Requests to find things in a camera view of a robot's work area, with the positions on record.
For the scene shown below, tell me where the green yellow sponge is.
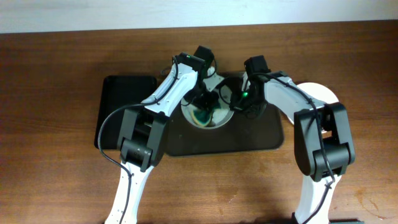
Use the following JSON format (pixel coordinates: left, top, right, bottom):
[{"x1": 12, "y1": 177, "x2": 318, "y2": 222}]
[{"x1": 190, "y1": 105, "x2": 221, "y2": 127}]

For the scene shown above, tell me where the grey-green plate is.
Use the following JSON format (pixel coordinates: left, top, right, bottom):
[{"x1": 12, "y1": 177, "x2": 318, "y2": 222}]
[{"x1": 180, "y1": 66, "x2": 234, "y2": 129}]

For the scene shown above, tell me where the white plate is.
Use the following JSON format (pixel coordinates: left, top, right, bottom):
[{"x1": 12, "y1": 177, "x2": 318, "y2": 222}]
[{"x1": 284, "y1": 82, "x2": 339, "y2": 124}]

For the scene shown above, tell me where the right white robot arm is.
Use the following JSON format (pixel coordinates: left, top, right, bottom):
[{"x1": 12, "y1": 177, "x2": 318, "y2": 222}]
[{"x1": 230, "y1": 55, "x2": 355, "y2": 223}]

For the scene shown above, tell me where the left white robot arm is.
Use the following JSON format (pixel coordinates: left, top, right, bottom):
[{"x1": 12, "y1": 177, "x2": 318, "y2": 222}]
[{"x1": 101, "y1": 46, "x2": 215, "y2": 223}]

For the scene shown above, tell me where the dark brown serving tray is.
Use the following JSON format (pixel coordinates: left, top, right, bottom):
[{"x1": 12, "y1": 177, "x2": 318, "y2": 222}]
[{"x1": 165, "y1": 100, "x2": 284, "y2": 157}]

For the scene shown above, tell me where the small black tray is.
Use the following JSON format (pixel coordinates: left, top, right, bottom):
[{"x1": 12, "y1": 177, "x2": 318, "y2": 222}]
[{"x1": 94, "y1": 74, "x2": 157, "y2": 150}]

